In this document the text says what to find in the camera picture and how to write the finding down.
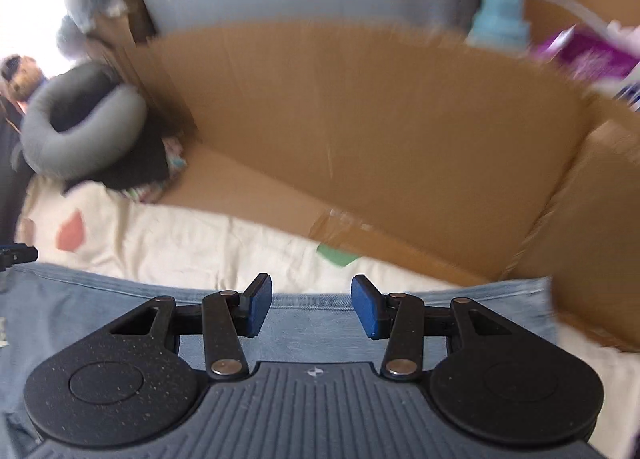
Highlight brown teddy bear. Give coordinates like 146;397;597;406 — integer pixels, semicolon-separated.
0;55;46;104

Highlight pastel patterned sheet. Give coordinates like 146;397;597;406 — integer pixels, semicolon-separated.
125;136;188;204

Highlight black cloth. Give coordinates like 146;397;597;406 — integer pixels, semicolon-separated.
62;139;171;194

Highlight grey neck pillow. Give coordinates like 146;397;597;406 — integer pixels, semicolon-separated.
20;61;148;180

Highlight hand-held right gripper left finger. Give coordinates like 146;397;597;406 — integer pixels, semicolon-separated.
107;273;273;380

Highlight purple and white packet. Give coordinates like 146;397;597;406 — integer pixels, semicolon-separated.
532;26;640;112

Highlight detergent bottle with blue cap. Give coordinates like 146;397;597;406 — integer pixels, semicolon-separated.
465;0;531;57

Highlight cream bear printed blanket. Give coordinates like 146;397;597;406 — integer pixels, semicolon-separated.
15;179;640;459

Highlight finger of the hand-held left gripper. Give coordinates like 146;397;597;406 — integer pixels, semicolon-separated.
0;243;38;272

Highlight low brown cardboard sheet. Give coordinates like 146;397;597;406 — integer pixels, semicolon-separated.
95;14;640;350

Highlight dark grey pillow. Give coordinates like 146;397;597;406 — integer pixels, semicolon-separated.
0;109;26;240

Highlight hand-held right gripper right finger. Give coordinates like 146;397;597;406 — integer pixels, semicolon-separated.
351;274;506;381

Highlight blue denim pants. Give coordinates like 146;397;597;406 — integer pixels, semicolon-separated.
0;261;558;445

